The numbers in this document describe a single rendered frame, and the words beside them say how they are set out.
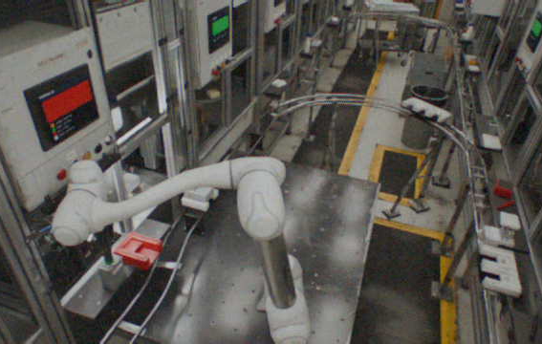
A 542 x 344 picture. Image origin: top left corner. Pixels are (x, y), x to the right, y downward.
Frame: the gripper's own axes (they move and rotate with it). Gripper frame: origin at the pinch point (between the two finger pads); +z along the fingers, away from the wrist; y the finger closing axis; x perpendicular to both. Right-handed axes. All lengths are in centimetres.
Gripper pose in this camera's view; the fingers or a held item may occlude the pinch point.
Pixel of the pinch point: (107, 254)
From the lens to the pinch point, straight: 165.9
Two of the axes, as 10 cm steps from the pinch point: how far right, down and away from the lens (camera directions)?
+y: -3.2, 5.4, -7.8
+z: -0.6, 8.1, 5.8
